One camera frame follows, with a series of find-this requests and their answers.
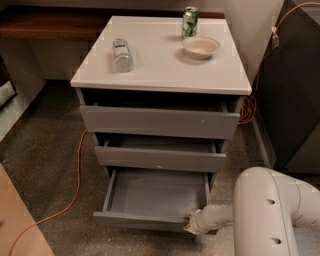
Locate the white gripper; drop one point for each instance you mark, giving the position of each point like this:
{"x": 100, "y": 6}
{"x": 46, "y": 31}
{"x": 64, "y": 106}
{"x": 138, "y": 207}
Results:
{"x": 200, "y": 219}

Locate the grey bottom drawer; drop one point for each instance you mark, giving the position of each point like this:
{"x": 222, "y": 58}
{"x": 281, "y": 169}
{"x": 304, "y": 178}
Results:
{"x": 152, "y": 199}

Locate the grey drawer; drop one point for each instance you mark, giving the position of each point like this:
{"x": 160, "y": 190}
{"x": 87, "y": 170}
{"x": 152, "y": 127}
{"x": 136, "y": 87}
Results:
{"x": 152, "y": 199}
{"x": 162, "y": 153}
{"x": 160, "y": 122}

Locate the clear blue plastic bottle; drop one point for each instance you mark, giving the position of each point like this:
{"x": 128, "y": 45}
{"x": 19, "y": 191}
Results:
{"x": 122, "y": 54}

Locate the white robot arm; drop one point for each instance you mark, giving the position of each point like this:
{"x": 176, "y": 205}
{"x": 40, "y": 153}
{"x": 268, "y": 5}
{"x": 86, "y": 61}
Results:
{"x": 267, "y": 207}

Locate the grey middle drawer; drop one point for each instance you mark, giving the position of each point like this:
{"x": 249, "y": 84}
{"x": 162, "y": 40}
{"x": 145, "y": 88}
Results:
{"x": 162, "y": 153}

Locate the grey top drawer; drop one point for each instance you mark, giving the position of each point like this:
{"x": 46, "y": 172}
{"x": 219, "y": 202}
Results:
{"x": 160, "y": 122}

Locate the white top drawer cabinet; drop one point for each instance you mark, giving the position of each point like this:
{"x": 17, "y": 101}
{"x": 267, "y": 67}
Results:
{"x": 164, "y": 76}

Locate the white paper bowl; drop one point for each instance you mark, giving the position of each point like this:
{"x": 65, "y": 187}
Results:
{"x": 200, "y": 48}

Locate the green soda can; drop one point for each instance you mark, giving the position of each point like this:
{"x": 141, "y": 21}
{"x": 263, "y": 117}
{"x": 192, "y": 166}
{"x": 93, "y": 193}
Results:
{"x": 190, "y": 21}

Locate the dark object at left edge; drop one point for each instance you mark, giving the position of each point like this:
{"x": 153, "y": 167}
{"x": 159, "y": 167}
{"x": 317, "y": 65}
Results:
{"x": 7, "y": 87}

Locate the dark wooden shelf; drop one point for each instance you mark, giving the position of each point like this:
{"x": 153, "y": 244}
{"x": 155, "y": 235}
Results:
{"x": 64, "y": 23}

